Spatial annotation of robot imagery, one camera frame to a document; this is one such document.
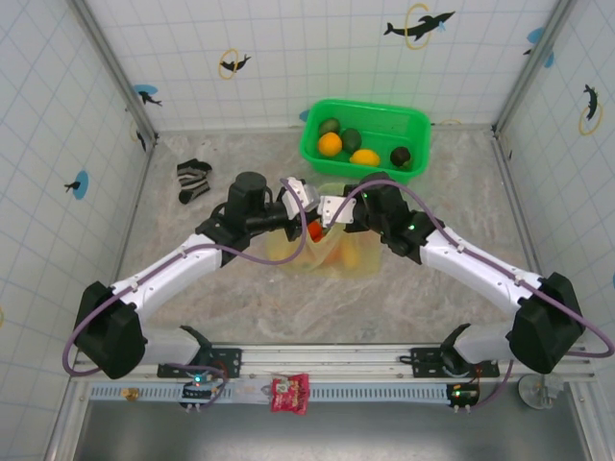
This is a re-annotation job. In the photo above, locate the yellow avocado-print plastic bag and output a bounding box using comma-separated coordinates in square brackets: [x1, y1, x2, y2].
[263, 182, 383, 279]

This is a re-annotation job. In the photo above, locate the green plastic basket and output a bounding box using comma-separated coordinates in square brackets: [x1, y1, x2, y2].
[298, 98, 432, 186]

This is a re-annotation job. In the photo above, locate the yellow fake lemon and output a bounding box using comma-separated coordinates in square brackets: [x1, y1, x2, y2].
[349, 148, 381, 168]

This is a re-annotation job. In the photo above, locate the fake orange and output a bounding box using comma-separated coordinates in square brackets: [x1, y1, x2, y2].
[316, 132, 344, 158]

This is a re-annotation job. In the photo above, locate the black white striped sock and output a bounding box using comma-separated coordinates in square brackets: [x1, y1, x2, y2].
[176, 158, 213, 206]

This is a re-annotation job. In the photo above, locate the small black dolphin sticker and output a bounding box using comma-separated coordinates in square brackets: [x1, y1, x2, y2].
[218, 46, 253, 81]

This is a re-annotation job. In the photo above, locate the blue patch shark sticker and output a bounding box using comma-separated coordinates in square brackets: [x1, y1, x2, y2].
[132, 84, 163, 108]

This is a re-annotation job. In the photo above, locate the small circuit board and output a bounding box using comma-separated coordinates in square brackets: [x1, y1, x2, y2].
[181, 372, 215, 409]
[446, 381, 481, 409]

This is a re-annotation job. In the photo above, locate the red snack packet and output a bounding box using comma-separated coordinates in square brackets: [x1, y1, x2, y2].
[269, 373, 311, 415]

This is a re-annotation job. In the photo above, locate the large black dolphin sticker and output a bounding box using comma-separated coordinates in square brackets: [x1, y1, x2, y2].
[382, 3, 456, 52]

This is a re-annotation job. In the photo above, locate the blue patch corner sticker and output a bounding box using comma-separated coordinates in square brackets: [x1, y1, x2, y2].
[522, 26, 556, 69]

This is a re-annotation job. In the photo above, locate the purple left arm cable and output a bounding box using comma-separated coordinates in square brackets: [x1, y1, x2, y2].
[63, 177, 308, 412]

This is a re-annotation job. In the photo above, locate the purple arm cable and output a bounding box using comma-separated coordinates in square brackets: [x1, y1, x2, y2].
[333, 180, 615, 412]
[63, 177, 308, 412]

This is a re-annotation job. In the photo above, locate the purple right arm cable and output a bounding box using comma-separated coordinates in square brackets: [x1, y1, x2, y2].
[333, 180, 615, 412]

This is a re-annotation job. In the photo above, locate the yellow ring fish sticker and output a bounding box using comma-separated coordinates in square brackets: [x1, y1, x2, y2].
[129, 119, 148, 154]

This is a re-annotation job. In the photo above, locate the aluminium extrusion rail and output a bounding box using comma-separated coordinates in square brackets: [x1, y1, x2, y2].
[71, 341, 595, 384]

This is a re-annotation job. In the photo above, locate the aluminium corner post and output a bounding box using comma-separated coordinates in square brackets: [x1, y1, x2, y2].
[70, 0, 160, 148]
[490, 0, 578, 138]

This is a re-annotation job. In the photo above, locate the slotted grey cable duct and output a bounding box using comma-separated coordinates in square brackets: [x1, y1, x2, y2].
[88, 383, 455, 403]

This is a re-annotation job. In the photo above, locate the clear suction cup mount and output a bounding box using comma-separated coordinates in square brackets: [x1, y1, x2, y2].
[517, 372, 566, 410]

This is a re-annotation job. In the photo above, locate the yellow ring dolphin sticker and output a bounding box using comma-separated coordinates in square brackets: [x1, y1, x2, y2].
[578, 84, 604, 136]

